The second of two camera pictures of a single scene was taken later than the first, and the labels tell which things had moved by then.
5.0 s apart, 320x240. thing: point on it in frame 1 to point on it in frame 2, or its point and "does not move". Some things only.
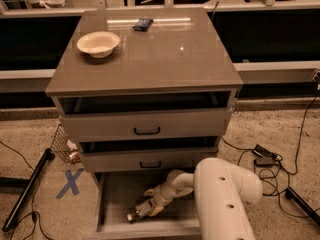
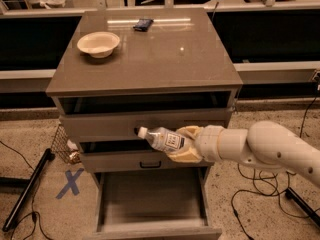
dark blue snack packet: x=143 y=24 does not move
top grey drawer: x=147 y=125 does not move
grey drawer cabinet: x=143 y=92 does not move
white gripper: x=159 y=197 to x=208 y=143
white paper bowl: x=98 y=44 does not move
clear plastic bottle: x=142 y=210 to x=163 y=138
